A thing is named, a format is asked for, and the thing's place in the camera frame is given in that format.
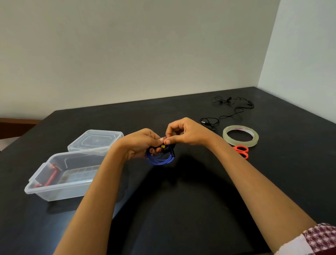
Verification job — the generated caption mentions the person's left forearm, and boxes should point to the person's left forearm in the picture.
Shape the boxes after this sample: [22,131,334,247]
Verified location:
[53,147,129,255]

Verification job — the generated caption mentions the person's left hand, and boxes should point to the person's left hand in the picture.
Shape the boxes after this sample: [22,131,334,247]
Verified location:
[110,128,166,161]

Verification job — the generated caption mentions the person's right forearm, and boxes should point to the person's right forearm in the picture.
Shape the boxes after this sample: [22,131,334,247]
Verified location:
[207,134,318,254]

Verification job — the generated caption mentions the blue wired earphones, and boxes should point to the blue wired earphones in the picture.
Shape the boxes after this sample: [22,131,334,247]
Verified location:
[146,143,176,166]

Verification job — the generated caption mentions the maroon white patterned right sleeve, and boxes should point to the maroon white patterned right sleeve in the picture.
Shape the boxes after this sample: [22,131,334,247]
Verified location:
[274,223,336,255]

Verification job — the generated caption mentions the clear tape roll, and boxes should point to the clear tape roll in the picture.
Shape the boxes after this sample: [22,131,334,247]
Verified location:
[222,125,259,148]

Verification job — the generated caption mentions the red-handled scissors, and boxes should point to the red-handled scissors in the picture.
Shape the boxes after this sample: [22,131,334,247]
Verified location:
[233,145,249,160]

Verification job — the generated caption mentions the clear plastic lid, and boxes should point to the clear plastic lid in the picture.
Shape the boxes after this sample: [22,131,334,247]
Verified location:
[67,129,124,152]

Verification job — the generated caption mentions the clear plastic box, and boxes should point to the clear plastic box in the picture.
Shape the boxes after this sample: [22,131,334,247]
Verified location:
[24,147,111,202]

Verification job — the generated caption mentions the person's right hand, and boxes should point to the person's right hand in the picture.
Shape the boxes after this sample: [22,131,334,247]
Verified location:
[164,117,218,147]

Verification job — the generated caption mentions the black wired earphones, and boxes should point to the black wired earphones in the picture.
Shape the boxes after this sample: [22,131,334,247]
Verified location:
[199,96,254,131]

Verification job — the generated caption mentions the brown wooden furniture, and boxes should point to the brown wooden furniture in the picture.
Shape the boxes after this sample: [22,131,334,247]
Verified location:
[0,117,42,140]

